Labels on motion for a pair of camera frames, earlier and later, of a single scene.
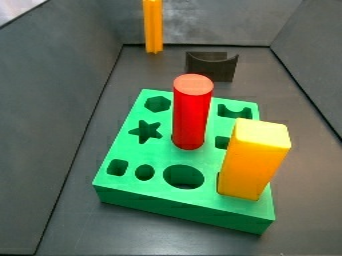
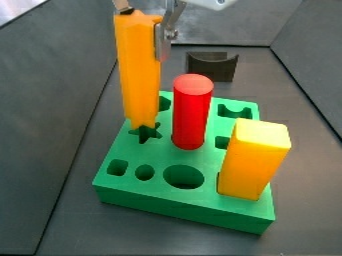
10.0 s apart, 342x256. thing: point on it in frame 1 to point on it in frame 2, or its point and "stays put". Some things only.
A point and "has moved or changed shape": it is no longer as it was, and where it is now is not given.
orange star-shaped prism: (152, 25) has moved or changed shape
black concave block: (211, 62) stays put
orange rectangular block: (253, 157) stays put
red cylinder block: (191, 110) stays put
